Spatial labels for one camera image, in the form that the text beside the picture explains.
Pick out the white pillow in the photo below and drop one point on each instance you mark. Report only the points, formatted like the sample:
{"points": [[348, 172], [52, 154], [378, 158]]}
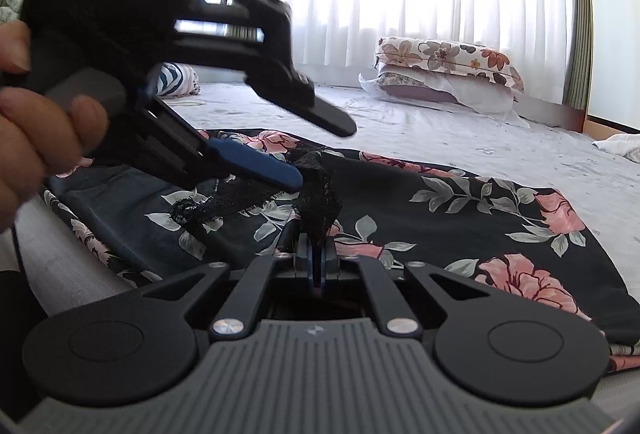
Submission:
{"points": [[475, 97]]}

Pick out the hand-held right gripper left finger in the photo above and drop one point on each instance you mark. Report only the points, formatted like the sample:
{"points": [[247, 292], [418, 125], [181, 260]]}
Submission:
{"points": [[303, 259]]}

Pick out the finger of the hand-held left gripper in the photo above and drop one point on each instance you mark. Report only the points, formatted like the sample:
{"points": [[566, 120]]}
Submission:
{"points": [[255, 161], [320, 113]]}

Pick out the wooden baseboard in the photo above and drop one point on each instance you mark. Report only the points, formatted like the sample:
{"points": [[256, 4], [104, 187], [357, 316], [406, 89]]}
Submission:
{"points": [[612, 122]]}

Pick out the green floral folded quilt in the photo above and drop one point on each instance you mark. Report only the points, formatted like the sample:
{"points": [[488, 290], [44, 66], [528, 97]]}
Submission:
{"points": [[6, 8]]}

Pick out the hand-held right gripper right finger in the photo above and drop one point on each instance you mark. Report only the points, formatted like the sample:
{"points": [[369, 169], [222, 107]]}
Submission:
{"points": [[326, 264]]}

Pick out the floral pillow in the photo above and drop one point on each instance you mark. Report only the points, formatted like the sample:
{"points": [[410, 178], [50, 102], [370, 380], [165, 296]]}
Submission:
{"points": [[450, 56]]}

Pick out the person's left hand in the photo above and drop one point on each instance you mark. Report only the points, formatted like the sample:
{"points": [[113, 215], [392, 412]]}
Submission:
{"points": [[30, 138]]}

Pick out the blue striped cushion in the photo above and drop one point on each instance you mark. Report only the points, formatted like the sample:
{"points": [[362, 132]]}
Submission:
{"points": [[175, 78]]}

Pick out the black floral pants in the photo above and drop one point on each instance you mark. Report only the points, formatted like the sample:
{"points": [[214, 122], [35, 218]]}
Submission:
{"points": [[450, 234]]}

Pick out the crumpled white cloth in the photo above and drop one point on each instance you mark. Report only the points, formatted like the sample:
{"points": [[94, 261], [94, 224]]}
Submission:
{"points": [[617, 144]]}

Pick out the light grey bed sheet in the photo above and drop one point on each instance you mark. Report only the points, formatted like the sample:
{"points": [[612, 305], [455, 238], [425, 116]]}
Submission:
{"points": [[415, 133]]}

